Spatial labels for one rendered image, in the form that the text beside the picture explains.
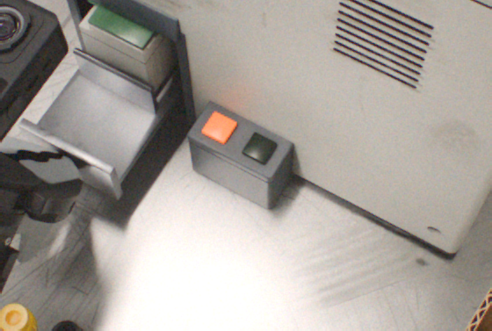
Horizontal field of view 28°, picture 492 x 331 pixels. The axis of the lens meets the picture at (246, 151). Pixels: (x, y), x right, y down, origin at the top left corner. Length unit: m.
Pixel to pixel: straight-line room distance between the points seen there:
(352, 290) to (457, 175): 0.12
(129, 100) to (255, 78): 0.10
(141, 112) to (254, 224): 0.10
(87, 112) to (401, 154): 0.20
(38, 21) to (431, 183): 0.23
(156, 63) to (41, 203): 0.14
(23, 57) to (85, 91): 0.17
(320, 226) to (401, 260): 0.05
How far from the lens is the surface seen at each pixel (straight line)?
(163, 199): 0.64
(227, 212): 0.63
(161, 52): 0.60
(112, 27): 0.58
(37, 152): 0.58
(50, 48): 0.47
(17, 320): 0.51
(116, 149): 0.61
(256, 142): 0.59
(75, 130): 0.62
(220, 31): 0.53
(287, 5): 0.48
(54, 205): 0.51
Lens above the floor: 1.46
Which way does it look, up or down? 64 degrees down
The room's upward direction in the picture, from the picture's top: 2 degrees counter-clockwise
